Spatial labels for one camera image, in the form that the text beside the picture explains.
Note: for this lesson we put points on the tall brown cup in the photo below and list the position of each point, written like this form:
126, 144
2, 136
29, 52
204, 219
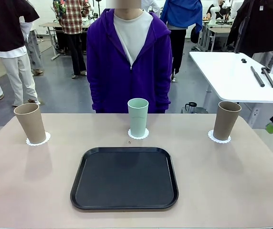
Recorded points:
227, 121
30, 124

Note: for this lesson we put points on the white scalloped paper coaster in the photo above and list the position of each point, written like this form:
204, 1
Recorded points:
35, 144
139, 138
218, 142

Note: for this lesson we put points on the tall mint green cup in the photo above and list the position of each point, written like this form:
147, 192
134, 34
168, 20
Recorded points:
138, 119

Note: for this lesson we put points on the small white background robot arm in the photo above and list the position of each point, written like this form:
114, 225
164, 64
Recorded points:
213, 14

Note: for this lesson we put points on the person's right forearm purple sleeve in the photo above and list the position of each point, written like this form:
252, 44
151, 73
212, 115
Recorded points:
96, 95

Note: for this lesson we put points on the person's left forearm purple sleeve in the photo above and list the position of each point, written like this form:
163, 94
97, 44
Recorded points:
164, 95

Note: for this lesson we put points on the black metal rod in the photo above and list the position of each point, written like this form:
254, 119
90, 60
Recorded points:
257, 76
270, 80

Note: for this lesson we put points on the black coat on stand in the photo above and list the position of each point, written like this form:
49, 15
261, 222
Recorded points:
253, 23

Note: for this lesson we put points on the white desk with equipment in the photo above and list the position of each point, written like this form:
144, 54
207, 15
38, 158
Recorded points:
218, 29

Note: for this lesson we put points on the person in blue jacket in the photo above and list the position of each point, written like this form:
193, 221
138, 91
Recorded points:
181, 12

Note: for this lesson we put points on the black plastic serving tray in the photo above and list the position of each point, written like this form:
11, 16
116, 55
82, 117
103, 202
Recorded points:
127, 190

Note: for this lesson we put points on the person in purple hoodie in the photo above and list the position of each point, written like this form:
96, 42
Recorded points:
110, 59

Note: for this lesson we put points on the person in plaid shirt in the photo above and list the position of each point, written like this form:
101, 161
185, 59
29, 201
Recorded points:
72, 16

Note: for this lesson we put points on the wooden top desk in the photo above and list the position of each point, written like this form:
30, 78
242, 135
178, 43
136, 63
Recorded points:
50, 24

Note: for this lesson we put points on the person in grey baggy trousers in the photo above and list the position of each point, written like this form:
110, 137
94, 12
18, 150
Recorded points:
35, 52

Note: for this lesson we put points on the person in black top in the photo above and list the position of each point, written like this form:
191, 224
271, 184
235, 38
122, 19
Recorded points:
5, 23

